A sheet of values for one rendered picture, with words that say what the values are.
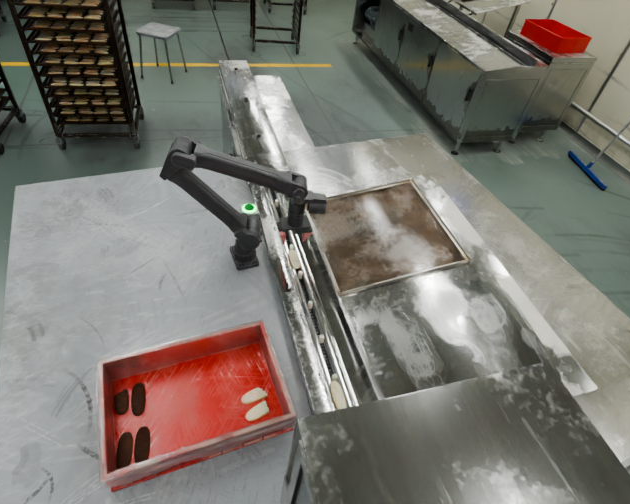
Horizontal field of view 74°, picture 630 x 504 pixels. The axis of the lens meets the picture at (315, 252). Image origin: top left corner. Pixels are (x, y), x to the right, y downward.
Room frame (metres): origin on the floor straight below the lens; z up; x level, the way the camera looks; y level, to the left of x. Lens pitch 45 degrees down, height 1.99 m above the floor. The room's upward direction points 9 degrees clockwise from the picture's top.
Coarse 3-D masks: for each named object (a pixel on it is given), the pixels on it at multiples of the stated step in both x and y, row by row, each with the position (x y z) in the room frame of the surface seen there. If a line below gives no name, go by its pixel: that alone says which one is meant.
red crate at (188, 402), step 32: (224, 352) 0.67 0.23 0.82; (256, 352) 0.69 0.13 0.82; (128, 384) 0.52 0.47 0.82; (160, 384) 0.54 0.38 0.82; (192, 384) 0.55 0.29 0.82; (224, 384) 0.57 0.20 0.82; (256, 384) 0.59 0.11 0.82; (128, 416) 0.44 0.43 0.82; (160, 416) 0.45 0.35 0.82; (192, 416) 0.46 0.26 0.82; (224, 416) 0.48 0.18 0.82; (160, 448) 0.37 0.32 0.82
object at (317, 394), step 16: (256, 192) 1.45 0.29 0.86; (272, 224) 1.26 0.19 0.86; (272, 240) 1.17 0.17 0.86; (272, 256) 1.08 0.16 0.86; (288, 272) 1.01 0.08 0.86; (288, 288) 0.94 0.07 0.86; (288, 304) 0.87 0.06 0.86; (288, 320) 0.80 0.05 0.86; (304, 320) 0.81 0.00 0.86; (304, 336) 0.75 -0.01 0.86; (304, 352) 0.69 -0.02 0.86; (304, 368) 0.64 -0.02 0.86; (320, 368) 0.65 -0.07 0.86; (304, 384) 0.60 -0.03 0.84; (320, 384) 0.60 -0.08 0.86; (320, 400) 0.55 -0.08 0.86
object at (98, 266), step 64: (64, 192) 1.30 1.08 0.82; (128, 192) 1.37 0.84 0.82; (64, 256) 0.96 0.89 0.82; (128, 256) 1.01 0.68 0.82; (192, 256) 1.06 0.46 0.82; (64, 320) 0.70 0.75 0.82; (128, 320) 0.74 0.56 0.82; (192, 320) 0.77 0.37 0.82; (256, 320) 0.81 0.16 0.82; (0, 384) 0.47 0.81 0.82; (64, 384) 0.50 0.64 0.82; (0, 448) 0.31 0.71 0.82; (64, 448) 0.34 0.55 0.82; (256, 448) 0.41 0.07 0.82
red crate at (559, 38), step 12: (528, 24) 4.48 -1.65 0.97; (540, 24) 4.63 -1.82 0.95; (552, 24) 4.67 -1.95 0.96; (528, 36) 4.43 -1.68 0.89; (540, 36) 4.31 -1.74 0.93; (552, 36) 4.19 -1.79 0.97; (564, 36) 4.50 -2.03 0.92; (576, 36) 4.39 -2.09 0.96; (588, 36) 4.28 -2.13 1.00; (552, 48) 4.14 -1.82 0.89; (564, 48) 4.12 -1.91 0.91; (576, 48) 4.19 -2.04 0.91
